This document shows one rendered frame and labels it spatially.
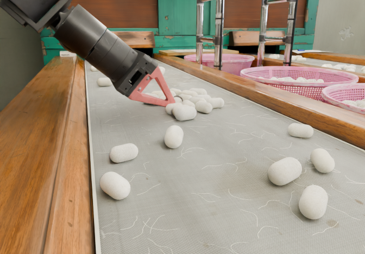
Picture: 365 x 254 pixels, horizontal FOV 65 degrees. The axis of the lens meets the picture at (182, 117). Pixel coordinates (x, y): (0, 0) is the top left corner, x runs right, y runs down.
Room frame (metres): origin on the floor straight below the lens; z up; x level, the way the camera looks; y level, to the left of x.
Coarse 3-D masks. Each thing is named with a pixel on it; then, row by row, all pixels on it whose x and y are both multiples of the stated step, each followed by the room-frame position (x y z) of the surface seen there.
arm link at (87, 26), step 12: (60, 12) 0.40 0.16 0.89; (72, 12) 0.40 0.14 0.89; (84, 12) 0.41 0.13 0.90; (60, 24) 0.40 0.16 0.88; (72, 24) 0.40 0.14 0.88; (84, 24) 0.40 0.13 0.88; (96, 24) 0.42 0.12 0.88; (60, 36) 0.40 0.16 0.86; (72, 36) 0.40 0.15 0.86; (84, 36) 0.40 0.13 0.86; (96, 36) 0.41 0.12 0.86; (72, 48) 0.41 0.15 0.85; (84, 48) 0.40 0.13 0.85
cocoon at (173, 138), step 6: (174, 126) 0.33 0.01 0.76; (168, 132) 0.31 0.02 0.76; (174, 132) 0.31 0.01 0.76; (180, 132) 0.32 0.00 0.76; (168, 138) 0.31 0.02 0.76; (174, 138) 0.31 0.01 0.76; (180, 138) 0.31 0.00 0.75; (168, 144) 0.31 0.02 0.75; (174, 144) 0.31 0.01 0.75; (180, 144) 0.31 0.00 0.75
